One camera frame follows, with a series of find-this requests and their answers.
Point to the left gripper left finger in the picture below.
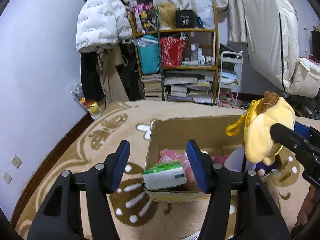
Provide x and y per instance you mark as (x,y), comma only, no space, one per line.
(75,194)

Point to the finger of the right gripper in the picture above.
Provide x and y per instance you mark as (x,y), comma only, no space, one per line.
(293,141)
(307,132)

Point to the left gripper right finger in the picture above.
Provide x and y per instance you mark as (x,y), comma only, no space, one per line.
(257,215)

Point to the yellow dog plush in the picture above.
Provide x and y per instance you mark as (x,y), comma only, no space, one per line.
(257,122)

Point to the lavender-headed plush doll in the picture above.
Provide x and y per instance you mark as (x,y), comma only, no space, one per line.
(236,161)

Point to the pink cylindrical plush pillow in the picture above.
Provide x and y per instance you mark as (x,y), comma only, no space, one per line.
(191,184)

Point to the green tissue pack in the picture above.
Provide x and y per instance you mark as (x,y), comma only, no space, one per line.
(164,175)

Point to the pink plastic pack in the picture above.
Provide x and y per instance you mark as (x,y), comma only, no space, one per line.
(169,155)

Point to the pink plush toy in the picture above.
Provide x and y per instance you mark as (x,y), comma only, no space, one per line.
(220,159)

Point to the person's right hand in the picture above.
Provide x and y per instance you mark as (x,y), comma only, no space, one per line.
(308,211)

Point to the white cushion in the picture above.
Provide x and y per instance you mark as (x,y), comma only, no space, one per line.
(305,79)

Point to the beige patterned carpet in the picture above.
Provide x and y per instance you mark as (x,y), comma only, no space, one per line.
(135,215)

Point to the open cardboard box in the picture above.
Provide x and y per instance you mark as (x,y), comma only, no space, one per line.
(209,134)

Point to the white utility cart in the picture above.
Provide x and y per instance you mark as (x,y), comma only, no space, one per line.
(229,78)

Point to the right stack of books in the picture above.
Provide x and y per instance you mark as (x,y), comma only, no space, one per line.
(191,85)

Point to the stack of books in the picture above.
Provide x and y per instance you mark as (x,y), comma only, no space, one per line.
(191,85)
(152,87)

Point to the bag of snacks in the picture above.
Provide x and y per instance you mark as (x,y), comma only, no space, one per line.
(89,105)

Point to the white covered mattress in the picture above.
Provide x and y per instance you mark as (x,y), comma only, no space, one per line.
(272,41)

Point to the black hanging coat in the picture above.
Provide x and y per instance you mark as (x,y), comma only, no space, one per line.
(90,79)

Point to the wooden shelving unit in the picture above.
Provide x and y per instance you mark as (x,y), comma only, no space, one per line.
(160,21)

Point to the red patterned bag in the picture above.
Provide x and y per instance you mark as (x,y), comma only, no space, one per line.
(172,50)

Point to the left stack of books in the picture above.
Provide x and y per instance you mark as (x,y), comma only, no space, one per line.
(152,87)

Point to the black gift box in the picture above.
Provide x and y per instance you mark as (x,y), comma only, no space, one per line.
(185,19)

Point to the beige hanging coat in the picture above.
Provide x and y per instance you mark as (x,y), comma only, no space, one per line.
(107,62)

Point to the teal bag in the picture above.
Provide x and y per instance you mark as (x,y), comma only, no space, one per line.
(148,54)

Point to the white puffer jacket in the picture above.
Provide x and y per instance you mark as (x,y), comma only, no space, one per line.
(102,24)

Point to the lower wall socket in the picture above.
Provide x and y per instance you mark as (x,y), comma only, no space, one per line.
(7,177)

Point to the wall socket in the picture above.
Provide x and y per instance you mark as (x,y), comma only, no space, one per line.
(16,161)
(7,177)

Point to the upper wall socket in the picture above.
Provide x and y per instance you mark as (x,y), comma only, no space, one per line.
(16,161)

